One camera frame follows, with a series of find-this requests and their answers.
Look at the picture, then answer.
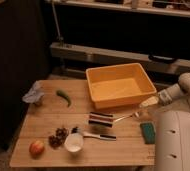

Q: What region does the metal fork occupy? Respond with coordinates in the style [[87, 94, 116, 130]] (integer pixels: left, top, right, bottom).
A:
[[113, 112, 140, 123]]

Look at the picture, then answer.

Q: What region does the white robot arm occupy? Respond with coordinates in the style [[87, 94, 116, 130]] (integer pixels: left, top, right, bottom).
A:
[[139, 73, 190, 171]]

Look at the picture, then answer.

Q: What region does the yellow plastic tray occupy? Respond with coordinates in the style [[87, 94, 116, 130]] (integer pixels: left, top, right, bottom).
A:
[[86, 63, 157, 109]]

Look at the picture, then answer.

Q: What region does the green sponge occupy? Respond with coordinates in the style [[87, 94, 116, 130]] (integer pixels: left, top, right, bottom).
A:
[[140, 122, 155, 144]]

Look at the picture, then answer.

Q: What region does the striped block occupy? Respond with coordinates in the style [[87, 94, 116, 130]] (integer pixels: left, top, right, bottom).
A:
[[88, 112, 113, 127]]

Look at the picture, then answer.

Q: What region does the white cup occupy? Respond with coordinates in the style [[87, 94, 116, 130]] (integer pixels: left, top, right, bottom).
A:
[[64, 133, 84, 153]]

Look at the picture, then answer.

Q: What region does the green chili pepper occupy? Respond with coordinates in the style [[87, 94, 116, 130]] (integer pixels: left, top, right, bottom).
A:
[[56, 90, 71, 107]]

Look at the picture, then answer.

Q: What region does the upper shelf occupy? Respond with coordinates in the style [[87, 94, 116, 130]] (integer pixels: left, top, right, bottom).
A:
[[44, 0, 190, 18]]

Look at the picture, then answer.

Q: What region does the dark grape bunch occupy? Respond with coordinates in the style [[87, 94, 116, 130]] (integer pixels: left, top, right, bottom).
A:
[[48, 127, 68, 148]]

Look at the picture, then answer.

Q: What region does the lower metal shelf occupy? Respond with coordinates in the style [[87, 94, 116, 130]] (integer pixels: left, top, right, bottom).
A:
[[50, 42, 190, 75]]

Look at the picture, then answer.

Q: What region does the crumpled grey cloth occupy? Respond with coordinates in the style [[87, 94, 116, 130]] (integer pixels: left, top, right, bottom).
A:
[[22, 81, 44, 105]]

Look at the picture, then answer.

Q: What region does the red apple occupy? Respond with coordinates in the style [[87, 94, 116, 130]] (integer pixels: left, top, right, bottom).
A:
[[29, 140, 44, 156]]

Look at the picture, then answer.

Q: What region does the striped handle spoon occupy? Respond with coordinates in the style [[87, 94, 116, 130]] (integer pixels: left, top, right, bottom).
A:
[[71, 127, 117, 141]]

